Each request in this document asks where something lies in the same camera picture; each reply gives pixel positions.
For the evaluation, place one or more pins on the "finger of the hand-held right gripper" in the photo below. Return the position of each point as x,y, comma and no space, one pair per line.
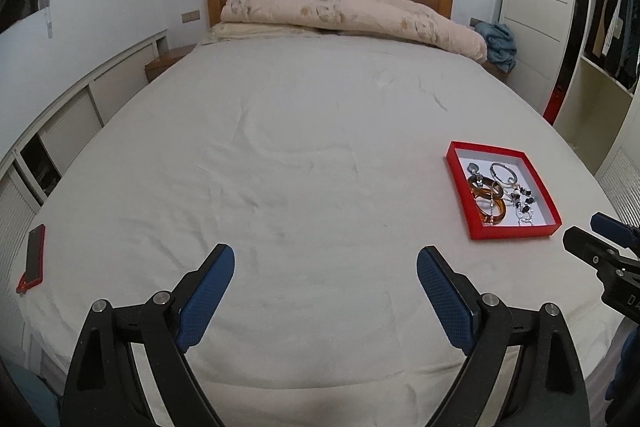
615,229
585,244

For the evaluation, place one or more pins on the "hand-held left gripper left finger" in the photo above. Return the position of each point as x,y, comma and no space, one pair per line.
207,297

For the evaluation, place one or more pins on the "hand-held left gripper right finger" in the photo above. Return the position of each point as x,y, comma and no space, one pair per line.
445,297

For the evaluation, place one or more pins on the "red jewelry box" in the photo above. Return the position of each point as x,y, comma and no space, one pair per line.
462,197

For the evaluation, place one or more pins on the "thin silver bangle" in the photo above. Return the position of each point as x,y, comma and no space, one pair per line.
495,167

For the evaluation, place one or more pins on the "dark bangle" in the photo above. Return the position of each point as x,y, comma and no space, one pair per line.
477,180

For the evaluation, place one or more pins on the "person's right forearm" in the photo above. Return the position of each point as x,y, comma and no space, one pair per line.
627,377

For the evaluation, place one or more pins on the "white louvered cabinet door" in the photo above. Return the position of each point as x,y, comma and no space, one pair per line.
622,187

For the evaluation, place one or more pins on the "amber bangle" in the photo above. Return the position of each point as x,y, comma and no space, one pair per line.
482,214

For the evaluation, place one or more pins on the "red slim object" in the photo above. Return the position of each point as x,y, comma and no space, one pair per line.
552,107

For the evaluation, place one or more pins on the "phone in red case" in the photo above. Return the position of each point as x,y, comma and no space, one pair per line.
34,257

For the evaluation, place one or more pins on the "wooden nightstand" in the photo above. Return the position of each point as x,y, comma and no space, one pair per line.
167,62
497,74

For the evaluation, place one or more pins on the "teal cloth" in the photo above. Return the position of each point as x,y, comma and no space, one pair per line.
35,402

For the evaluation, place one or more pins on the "hanging dark clothes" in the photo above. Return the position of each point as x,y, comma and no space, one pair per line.
617,22

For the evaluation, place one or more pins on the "blue crumpled cloth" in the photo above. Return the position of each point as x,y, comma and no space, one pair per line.
497,42

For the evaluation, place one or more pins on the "white wardrobe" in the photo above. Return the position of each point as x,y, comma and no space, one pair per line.
535,7

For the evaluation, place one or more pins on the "cream pillow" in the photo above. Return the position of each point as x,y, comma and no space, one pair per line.
250,32

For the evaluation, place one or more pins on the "pink floral quilt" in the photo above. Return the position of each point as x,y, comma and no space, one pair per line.
350,7

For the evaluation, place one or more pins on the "low white wall cabinet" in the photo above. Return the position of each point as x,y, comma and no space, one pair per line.
75,117

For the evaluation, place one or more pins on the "wall switch plate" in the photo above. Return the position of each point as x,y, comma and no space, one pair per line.
190,16

